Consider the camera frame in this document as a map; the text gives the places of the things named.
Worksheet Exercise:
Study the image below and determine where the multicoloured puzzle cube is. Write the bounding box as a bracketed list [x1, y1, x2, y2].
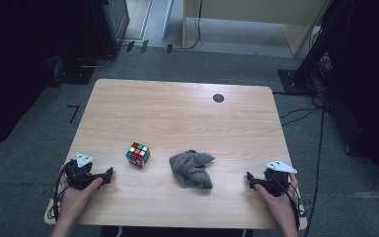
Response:
[125, 141, 151, 169]

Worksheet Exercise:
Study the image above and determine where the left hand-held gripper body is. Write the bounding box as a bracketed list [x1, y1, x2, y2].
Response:
[64, 151, 106, 192]

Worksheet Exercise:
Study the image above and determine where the person's dark clothing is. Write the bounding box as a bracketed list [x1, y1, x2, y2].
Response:
[100, 225, 255, 237]

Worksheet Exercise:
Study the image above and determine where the black angled floor tape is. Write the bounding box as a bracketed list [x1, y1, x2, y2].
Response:
[66, 104, 80, 124]

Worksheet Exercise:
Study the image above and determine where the black looped floor cable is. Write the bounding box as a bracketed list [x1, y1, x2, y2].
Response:
[77, 53, 117, 69]

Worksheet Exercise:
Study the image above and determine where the hand-held gripper cable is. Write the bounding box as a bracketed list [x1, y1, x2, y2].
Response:
[47, 161, 71, 221]
[284, 171, 306, 230]

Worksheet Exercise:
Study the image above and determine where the black hanging cable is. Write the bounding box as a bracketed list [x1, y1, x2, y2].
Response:
[174, 0, 203, 51]

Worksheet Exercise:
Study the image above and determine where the dark curtain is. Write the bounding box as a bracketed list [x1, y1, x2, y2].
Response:
[322, 0, 379, 198]
[0, 0, 95, 156]

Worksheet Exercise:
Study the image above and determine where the black floor plate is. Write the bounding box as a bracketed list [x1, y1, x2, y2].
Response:
[48, 55, 95, 86]

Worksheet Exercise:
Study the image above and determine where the grey cloth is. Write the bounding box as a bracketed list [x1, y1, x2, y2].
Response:
[169, 149, 216, 191]

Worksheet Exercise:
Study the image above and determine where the light wooden shelf unit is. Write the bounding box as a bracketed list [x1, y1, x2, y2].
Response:
[182, 0, 332, 57]

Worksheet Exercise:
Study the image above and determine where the left hand-held gripper cable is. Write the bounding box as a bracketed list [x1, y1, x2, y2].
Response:
[47, 161, 71, 221]

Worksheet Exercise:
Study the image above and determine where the black cabinet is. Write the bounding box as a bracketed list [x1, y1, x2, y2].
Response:
[90, 0, 131, 58]

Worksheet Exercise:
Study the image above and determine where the bundle of cables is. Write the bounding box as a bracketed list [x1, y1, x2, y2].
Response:
[309, 52, 334, 100]

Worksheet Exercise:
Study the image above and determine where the long black floor cable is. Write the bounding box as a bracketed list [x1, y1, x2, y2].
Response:
[303, 103, 327, 237]

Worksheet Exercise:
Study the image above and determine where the black metal stand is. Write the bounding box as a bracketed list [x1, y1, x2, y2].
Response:
[277, 0, 353, 97]

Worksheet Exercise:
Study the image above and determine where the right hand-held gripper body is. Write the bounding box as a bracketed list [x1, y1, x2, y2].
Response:
[261, 160, 298, 198]

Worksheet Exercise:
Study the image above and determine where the right hand-held gripper cable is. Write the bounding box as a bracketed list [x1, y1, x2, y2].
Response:
[284, 171, 306, 230]

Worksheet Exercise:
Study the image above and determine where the person's left hand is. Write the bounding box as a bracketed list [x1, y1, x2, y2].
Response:
[57, 178, 105, 227]

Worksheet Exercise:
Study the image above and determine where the person's right hand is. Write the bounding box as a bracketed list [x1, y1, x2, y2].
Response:
[254, 173, 300, 229]

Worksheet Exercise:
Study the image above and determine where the white upright panel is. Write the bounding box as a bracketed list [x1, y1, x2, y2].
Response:
[160, 0, 175, 41]

